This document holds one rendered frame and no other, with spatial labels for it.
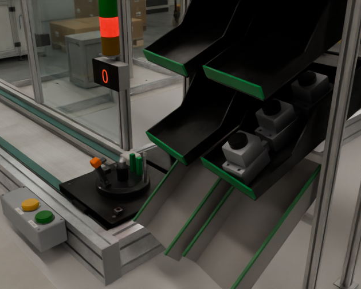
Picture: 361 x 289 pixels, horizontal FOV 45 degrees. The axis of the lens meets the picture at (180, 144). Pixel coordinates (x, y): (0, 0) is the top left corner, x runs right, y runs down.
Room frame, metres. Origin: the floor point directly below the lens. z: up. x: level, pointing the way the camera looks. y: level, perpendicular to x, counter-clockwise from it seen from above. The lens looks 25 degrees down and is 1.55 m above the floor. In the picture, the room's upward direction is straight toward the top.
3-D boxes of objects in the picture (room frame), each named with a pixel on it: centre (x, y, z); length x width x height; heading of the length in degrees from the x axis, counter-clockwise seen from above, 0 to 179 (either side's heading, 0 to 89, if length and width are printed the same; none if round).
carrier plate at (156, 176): (0.97, 0.15, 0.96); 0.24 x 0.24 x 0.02; 43
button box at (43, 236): (0.88, 0.36, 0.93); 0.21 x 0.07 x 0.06; 43
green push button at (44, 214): (0.83, 0.32, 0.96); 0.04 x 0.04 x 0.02
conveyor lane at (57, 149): (1.20, 0.34, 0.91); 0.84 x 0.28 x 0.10; 43
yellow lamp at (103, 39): (1.19, 0.19, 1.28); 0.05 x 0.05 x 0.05
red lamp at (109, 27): (1.19, 0.19, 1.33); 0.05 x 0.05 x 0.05
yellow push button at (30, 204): (0.88, 0.36, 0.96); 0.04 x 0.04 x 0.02
